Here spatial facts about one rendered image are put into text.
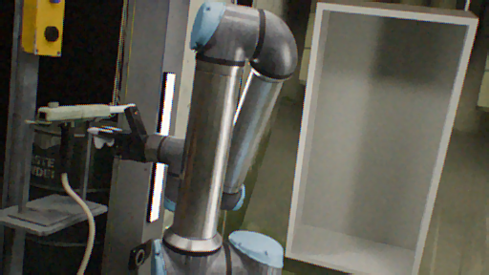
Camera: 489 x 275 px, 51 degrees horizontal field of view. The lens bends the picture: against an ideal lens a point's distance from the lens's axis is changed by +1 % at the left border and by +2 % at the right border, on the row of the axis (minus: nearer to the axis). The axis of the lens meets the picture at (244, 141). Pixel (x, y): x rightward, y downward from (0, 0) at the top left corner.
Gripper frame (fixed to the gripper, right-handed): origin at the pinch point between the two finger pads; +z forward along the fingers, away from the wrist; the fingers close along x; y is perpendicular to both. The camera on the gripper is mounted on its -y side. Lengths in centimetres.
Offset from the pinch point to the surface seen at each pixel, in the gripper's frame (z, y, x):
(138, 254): 2, 56, 41
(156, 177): 3, 25, 48
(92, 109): 7.3, -4.4, 7.4
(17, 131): 26.4, 5.6, -3.6
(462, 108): -118, -16, 235
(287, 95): 0, -6, 234
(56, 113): 7.2, -4.0, -9.6
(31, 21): 21.6, -29.6, -6.5
